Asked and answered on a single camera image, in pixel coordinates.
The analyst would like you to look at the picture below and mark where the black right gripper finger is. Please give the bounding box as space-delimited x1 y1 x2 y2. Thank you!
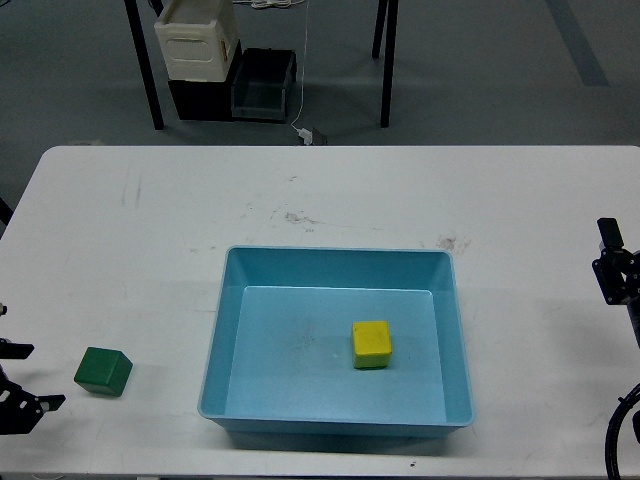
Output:
592 217 639 305

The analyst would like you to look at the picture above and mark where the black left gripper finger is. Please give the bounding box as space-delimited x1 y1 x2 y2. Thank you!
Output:
0 338 34 360
0 370 66 435

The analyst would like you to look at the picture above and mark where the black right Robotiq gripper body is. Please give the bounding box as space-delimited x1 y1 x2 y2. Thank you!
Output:
627 299 640 346

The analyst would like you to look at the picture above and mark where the green cube block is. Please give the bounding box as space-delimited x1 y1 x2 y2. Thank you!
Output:
74 346 133 397

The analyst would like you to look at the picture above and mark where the yellow cube block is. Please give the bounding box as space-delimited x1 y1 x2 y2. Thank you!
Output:
351 320 393 369

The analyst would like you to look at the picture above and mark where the light blue plastic box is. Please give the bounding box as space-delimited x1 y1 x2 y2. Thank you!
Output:
198 246 475 438

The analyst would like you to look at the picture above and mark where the dark brown crate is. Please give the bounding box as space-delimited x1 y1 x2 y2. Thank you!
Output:
168 42 242 122

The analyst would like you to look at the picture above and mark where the white power adapter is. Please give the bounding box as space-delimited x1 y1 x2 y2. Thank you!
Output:
297 128 313 146

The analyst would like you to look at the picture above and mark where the black table leg right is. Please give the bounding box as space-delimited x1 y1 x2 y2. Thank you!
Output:
371 0 399 128

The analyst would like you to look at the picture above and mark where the black table leg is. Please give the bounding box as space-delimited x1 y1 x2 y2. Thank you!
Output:
124 0 164 131
371 0 399 128

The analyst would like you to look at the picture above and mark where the grey plastic bin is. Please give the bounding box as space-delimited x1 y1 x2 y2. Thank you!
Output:
231 48 297 123

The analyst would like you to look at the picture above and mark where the cream plastic crate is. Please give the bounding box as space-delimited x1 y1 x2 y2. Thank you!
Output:
154 0 239 83

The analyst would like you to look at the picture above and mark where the black table leg left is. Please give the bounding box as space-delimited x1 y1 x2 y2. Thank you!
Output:
124 0 164 131

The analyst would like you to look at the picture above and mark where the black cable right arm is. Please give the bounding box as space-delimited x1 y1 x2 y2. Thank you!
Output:
604 383 640 480

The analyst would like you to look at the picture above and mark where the white cable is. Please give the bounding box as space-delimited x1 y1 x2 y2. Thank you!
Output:
232 0 311 132

